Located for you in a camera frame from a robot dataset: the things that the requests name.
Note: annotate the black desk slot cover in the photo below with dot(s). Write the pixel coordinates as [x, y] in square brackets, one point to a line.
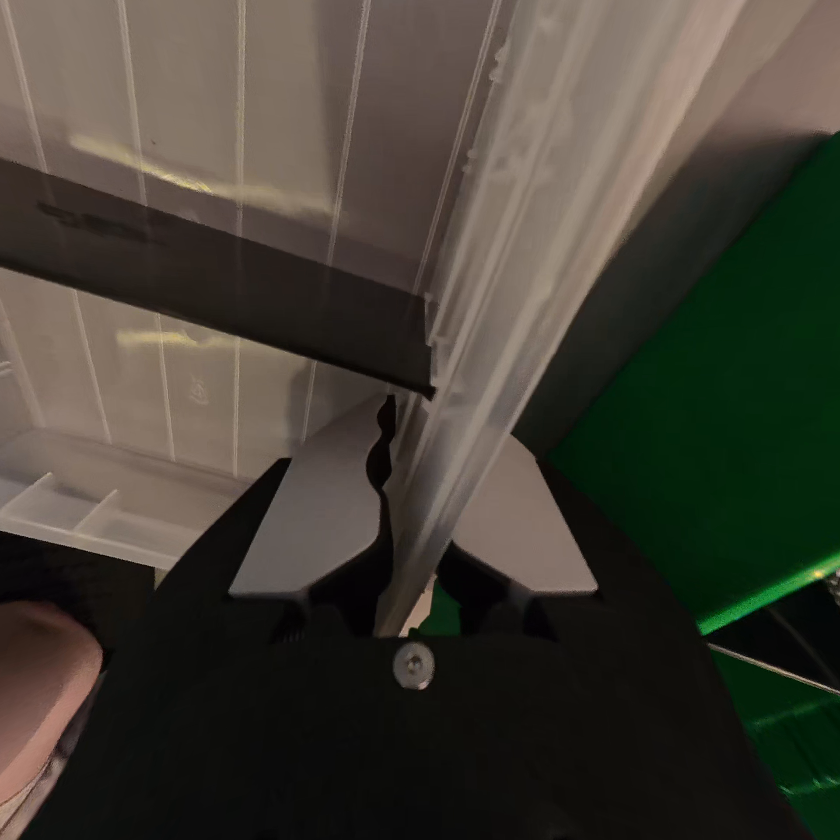
[197, 275]

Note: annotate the green plastic bin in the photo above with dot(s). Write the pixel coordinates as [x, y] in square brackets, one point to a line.
[689, 394]

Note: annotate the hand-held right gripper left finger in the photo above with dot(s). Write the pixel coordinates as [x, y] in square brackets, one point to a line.
[315, 518]

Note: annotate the clear plastic bin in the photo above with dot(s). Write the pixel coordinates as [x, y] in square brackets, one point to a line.
[275, 98]

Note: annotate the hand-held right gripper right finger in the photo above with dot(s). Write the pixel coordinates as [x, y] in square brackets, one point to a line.
[525, 531]

